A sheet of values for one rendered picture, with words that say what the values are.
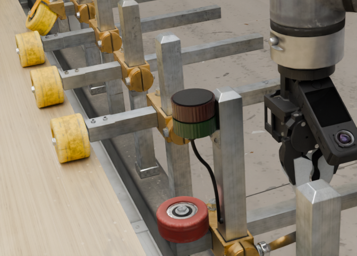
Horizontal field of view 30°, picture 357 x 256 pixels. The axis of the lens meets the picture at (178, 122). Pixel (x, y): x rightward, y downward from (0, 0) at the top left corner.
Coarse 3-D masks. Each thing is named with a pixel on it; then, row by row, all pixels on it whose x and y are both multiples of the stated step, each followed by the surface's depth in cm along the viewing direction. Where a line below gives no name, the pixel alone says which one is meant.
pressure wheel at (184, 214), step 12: (168, 204) 103; (180, 204) 104; (192, 204) 103; (204, 204) 103; (168, 216) 101; (180, 216) 101; (192, 216) 100; (204, 216) 100; (168, 228) 99; (180, 228) 99; (192, 228) 99; (204, 228) 101; (168, 240) 101; (180, 240) 100; (192, 240) 100
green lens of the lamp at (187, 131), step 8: (176, 120) 90; (208, 120) 89; (176, 128) 90; (184, 128) 89; (192, 128) 89; (200, 128) 89; (208, 128) 89; (216, 128) 91; (184, 136) 90; (192, 136) 89; (200, 136) 89
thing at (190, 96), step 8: (176, 96) 90; (184, 96) 90; (192, 96) 90; (200, 96) 90; (208, 96) 89; (184, 104) 88; (192, 104) 88; (200, 104) 87; (216, 136) 92; (192, 144) 93; (216, 144) 93; (200, 160) 94; (208, 168) 95; (216, 184) 96; (216, 192) 97; (216, 200) 98
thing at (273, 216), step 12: (348, 192) 111; (276, 204) 109; (288, 204) 109; (348, 204) 111; (252, 216) 107; (264, 216) 107; (276, 216) 107; (288, 216) 108; (252, 228) 106; (264, 228) 107; (276, 228) 108; (204, 240) 104; (180, 252) 103; (192, 252) 104
